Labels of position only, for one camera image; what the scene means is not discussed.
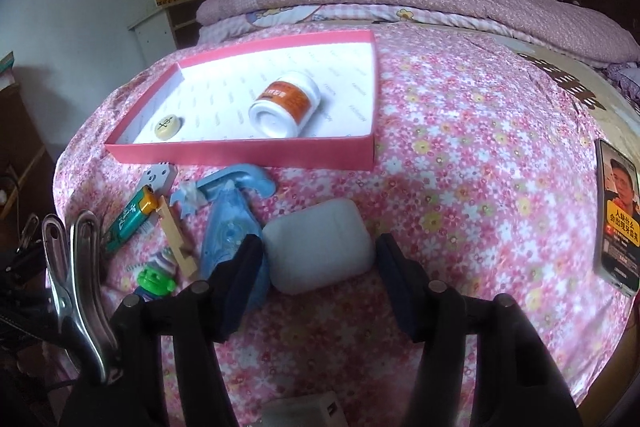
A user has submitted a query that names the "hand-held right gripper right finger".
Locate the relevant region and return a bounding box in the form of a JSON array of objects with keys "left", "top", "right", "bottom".
[{"left": 375, "top": 233, "right": 583, "bottom": 427}]

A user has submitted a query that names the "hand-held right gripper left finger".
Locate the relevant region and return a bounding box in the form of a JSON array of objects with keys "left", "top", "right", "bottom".
[{"left": 65, "top": 234, "right": 266, "bottom": 427}]

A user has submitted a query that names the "blue correction tape dispenser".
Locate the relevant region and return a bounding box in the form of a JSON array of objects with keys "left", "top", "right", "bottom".
[{"left": 200, "top": 187, "right": 271, "bottom": 310}]

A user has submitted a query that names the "white earbuds case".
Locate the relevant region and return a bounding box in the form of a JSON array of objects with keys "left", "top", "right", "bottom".
[{"left": 261, "top": 199, "right": 375, "bottom": 295}]

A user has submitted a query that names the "green lighter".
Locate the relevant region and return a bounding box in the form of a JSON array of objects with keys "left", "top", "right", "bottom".
[{"left": 103, "top": 186, "right": 161, "bottom": 254}]

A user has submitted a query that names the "pink cardboard box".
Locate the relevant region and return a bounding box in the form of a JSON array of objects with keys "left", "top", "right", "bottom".
[{"left": 104, "top": 29, "right": 377, "bottom": 171}]

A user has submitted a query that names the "white bottle with orange label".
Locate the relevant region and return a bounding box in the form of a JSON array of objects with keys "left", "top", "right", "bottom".
[{"left": 248, "top": 76, "right": 322, "bottom": 139}]

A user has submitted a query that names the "metal spring clamp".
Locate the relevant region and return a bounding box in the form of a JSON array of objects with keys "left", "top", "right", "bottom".
[{"left": 42, "top": 211, "right": 123, "bottom": 385}]

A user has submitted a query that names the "wooden clip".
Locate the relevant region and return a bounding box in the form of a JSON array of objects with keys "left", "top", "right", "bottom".
[{"left": 155, "top": 197, "right": 197, "bottom": 280}]

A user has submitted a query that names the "green toy cap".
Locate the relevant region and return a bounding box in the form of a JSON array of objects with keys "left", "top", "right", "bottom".
[{"left": 132, "top": 249, "right": 178, "bottom": 303}]

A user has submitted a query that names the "crumpled clear plastic wrapper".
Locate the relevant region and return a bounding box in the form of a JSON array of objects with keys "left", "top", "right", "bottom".
[{"left": 170, "top": 182, "right": 206, "bottom": 218}]

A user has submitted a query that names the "blue curved plastic piece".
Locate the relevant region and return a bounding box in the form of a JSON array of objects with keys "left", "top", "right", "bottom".
[{"left": 197, "top": 163, "right": 277, "bottom": 202}]

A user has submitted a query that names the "dark wooden furniture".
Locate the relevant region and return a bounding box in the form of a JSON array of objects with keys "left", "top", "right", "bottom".
[{"left": 0, "top": 82, "right": 56, "bottom": 228}]

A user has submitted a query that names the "grey small adapter block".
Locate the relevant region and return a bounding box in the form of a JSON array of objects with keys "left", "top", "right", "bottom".
[{"left": 141, "top": 163, "right": 177, "bottom": 195}]

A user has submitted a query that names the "white charger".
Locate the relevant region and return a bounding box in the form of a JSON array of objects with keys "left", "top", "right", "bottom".
[{"left": 260, "top": 391, "right": 346, "bottom": 427}]

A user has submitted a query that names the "pink floral bedsheet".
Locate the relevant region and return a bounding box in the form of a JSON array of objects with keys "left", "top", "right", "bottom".
[{"left": 47, "top": 24, "right": 636, "bottom": 427}]

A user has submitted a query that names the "round beige chess piece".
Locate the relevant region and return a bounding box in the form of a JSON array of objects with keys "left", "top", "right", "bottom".
[{"left": 154, "top": 116, "right": 185, "bottom": 140}]

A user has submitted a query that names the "smartphone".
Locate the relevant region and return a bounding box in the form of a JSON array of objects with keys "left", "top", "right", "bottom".
[{"left": 592, "top": 138, "right": 640, "bottom": 298}]

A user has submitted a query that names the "beige cartoon bedsheet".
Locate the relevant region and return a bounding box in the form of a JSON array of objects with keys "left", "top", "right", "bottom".
[{"left": 515, "top": 42, "right": 640, "bottom": 148}]

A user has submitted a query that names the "white cabinet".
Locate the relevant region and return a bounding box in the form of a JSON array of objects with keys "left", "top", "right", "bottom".
[{"left": 127, "top": 0, "right": 221, "bottom": 70}]

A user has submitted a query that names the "purple floral pillow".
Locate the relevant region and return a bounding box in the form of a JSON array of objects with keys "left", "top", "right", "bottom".
[{"left": 607, "top": 62, "right": 640, "bottom": 102}]

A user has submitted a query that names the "black strap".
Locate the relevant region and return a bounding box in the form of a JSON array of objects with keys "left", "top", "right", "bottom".
[{"left": 0, "top": 304, "right": 68, "bottom": 348}]

